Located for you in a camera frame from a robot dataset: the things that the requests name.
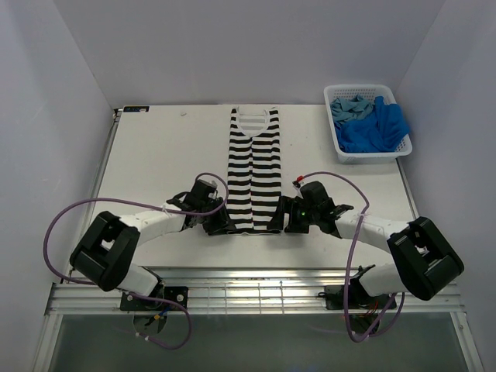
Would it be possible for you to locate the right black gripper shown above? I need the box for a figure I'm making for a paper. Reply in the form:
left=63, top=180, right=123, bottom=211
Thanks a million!
left=267, top=196, right=319, bottom=234

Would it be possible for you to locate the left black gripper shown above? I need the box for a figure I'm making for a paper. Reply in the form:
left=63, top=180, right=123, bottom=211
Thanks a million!
left=198, top=197, right=236, bottom=236

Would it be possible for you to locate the black white striped tank top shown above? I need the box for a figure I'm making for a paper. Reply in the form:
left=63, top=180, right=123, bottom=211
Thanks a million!
left=226, top=107, right=282, bottom=234

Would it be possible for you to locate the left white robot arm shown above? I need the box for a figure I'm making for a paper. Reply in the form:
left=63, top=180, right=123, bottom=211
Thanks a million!
left=70, top=179, right=236, bottom=310

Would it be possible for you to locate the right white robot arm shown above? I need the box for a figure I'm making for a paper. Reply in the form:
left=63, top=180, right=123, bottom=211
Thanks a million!
left=268, top=181, right=464, bottom=308

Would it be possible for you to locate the light teal tank top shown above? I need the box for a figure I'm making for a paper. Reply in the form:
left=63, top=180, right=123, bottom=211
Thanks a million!
left=330, top=95, right=374, bottom=125

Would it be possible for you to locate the blue tank top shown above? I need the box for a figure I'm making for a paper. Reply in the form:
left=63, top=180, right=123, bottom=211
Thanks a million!
left=334, top=96, right=410, bottom=153

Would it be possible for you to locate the white plastic basket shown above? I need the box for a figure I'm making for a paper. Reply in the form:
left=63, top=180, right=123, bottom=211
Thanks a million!
left=323, top=84, right=413, bottom=164

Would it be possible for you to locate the small label sticker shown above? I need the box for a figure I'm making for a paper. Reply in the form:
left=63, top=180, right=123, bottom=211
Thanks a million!
left=123, top=105, right=150, bottom=112

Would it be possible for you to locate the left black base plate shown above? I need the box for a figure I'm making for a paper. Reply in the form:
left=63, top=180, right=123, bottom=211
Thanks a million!
left=119, top=284, right=189, bottom=312

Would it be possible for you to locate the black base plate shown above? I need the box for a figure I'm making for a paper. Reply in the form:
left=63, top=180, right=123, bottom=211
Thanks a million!
left=119, top=284, right=189, bottom=312
left=317, top=285, right=390, bottom=310

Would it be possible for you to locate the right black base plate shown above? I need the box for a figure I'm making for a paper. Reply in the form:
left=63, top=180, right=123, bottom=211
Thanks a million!
left=317, top=285, right=390, bottom=310

